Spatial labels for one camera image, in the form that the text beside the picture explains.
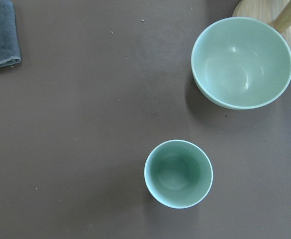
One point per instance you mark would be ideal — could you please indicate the mint green cup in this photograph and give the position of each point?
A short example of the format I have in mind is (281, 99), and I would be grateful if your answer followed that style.
(178, 174)

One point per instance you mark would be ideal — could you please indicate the large mint green bowl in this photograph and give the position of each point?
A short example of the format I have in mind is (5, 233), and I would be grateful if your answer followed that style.
(241, 63)

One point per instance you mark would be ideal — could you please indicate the blue-grey folded towel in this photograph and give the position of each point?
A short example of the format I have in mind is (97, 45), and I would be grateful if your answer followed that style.
(10, 53)

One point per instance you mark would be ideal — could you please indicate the wooden stand with post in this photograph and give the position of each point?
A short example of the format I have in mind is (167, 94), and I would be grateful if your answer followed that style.
(275, 13)

